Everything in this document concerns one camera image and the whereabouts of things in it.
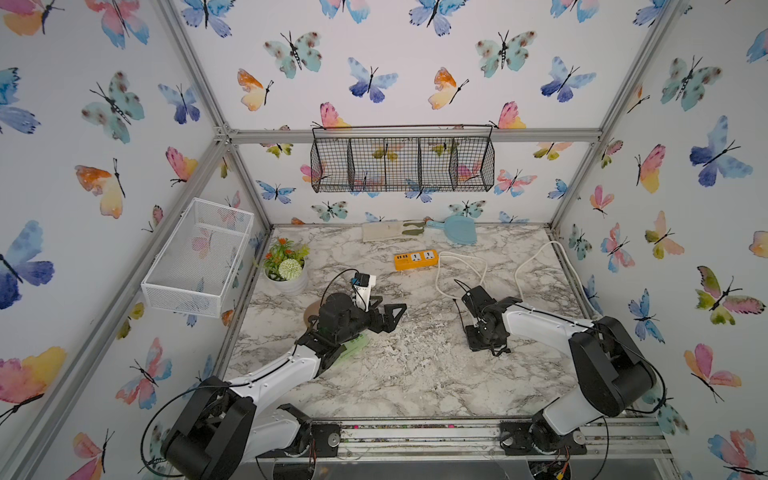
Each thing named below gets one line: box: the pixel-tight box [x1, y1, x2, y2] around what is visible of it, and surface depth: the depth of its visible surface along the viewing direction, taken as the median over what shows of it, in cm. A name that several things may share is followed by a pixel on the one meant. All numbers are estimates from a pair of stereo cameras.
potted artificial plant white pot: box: [263, 237, 311, 295], surface depth 92 cm
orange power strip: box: [394, 250, 438, 271], surface depth 110 cm
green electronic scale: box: [334, 333, 369, 366], surface depth 90 cm
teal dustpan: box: [426, 215, 477, 245], surface depth 123 cm
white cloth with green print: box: [362, 220, 425, 242], surface depth 121 cm
